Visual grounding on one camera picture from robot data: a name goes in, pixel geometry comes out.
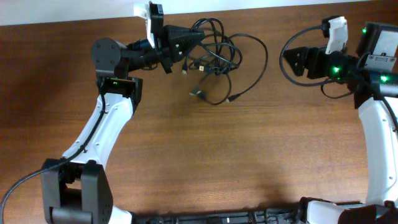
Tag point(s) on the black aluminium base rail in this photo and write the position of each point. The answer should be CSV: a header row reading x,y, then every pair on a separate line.
x,y
248,216

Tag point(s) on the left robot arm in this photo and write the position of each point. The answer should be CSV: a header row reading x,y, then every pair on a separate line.
x,y
75,187

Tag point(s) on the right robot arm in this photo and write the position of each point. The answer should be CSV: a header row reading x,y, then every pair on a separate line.
x,y
372,82

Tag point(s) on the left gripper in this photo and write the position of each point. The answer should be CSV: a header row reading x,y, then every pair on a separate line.
x,y
166,48

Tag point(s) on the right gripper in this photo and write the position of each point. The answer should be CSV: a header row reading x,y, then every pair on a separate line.
x,y
316,53

